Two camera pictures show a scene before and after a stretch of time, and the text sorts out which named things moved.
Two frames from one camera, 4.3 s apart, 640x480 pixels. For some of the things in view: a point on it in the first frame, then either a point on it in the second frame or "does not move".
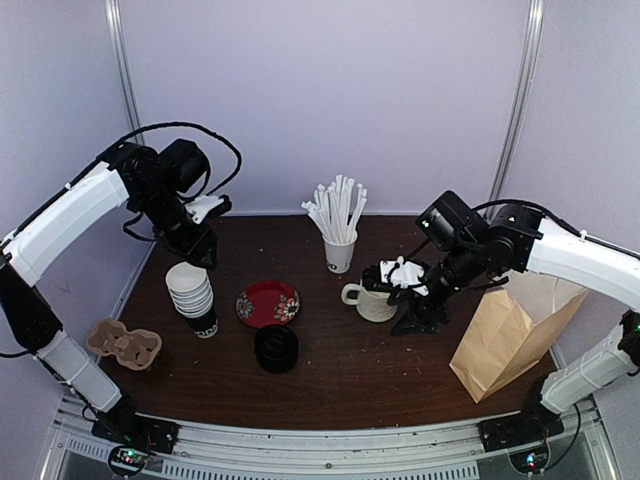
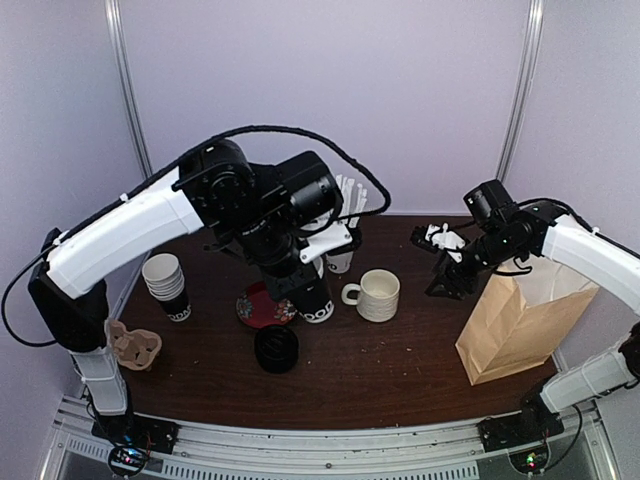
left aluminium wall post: (124, 68) does not move
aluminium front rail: (451, 451) does not move
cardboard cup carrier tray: (134, 350) does not move
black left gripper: (192, 248) to (281, 288)
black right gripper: (420, 313) to (453, 278)
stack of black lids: (277, 349) does not move
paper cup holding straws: (339, 256) does not move
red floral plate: (266, 303) does not move
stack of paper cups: (192, 296) to (163, 275)
